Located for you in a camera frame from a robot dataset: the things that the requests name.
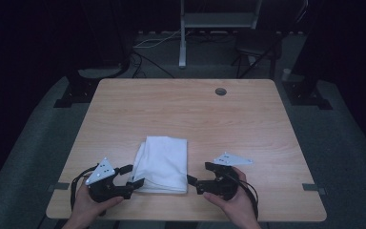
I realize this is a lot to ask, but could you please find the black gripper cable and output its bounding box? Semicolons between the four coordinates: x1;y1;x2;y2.
71;164;100;212
232;176;260;220

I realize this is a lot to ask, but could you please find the white floor cable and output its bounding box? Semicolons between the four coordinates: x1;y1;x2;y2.
132;30;185;50

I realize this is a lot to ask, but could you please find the grey round base plate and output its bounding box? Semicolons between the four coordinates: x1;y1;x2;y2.
77;65;124;79

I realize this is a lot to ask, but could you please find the white tank top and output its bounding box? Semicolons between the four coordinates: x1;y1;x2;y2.
130;135;189;195

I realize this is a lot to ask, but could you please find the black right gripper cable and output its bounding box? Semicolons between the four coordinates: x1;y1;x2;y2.
232;176;260;220

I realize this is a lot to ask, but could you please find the black floor cable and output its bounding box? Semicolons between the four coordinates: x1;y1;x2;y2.
130;52;175;79

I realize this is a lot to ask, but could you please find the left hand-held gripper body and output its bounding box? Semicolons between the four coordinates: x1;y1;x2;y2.
85;156;133;204

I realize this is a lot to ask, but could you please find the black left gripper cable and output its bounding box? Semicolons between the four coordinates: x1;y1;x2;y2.
71;164;100;212

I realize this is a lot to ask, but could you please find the black stand base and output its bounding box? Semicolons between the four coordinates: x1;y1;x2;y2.
53;68;132;109
282;73;334;111

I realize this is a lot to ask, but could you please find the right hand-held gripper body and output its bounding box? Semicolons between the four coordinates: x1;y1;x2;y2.
196;152;254;201

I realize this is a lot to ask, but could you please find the black stool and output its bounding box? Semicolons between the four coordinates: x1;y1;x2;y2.
232;30;284;79

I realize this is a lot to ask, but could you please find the person's left hand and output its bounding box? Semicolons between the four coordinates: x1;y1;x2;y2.
71;183;125;223

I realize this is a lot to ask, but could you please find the person's right hand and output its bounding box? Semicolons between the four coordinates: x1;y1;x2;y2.
203;167;259;223

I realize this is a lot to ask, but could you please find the grey table bracket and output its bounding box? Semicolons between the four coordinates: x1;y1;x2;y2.
48;182;71;192
301;182;327;196

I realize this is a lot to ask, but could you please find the white metal stand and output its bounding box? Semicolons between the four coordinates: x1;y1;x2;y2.
179;0;263;70

